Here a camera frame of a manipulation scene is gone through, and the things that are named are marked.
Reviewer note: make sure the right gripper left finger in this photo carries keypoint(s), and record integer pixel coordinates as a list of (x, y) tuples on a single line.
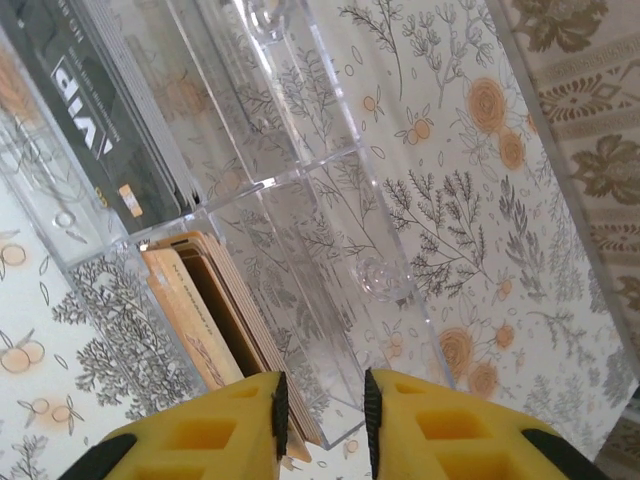
[(235, 450)]

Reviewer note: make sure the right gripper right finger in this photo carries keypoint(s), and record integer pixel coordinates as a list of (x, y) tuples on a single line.
[(450, 450)]

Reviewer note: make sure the orange card stack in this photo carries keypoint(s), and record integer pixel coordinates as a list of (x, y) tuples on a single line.
[(280, 350)]

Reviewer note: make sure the clear acrylic card box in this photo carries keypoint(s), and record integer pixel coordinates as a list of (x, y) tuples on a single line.
[(320, 210)]

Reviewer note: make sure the black VIP card stack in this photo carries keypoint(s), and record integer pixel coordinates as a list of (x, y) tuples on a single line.
[(100, 125)]

